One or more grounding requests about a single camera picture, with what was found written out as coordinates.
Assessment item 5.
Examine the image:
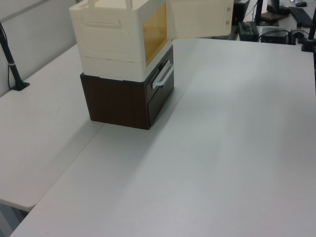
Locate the cream plastic cabinet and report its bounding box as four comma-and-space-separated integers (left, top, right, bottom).
69, 0, 173, 84

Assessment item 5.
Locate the cream cabinet door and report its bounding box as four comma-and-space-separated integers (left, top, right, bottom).
167, 0, 234, 40

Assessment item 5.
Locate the dark brown drawer box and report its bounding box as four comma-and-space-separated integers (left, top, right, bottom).
79, 45, 175, 130

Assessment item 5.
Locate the black power strip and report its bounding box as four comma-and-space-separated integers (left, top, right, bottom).
237, 21, 260, 42

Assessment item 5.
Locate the black upright box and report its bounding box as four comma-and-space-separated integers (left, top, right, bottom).
232, 1, 250, 26

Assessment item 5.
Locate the black electronics box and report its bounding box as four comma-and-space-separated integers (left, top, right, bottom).
260, 27, 290, 45

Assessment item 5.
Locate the black monitor stand pole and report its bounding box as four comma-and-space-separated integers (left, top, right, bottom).
255, 0, 265, 26

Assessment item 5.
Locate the brown wooden board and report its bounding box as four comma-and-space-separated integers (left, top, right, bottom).
261, 10, 281, 27

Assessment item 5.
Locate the black round monitor base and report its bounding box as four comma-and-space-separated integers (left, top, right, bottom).
266, 0, 291, 17

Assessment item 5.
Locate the black keyboard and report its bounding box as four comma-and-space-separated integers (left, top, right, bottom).
288, 6, 316, 28

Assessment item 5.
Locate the brown drawer with white handle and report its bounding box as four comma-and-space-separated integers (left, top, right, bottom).
145, 52, 175, 104

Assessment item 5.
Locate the white drawer handle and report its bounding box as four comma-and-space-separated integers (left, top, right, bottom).
152, 60, 175, 89

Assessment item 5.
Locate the black camera stand pole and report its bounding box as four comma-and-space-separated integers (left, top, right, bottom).
0, 21, 31, 91

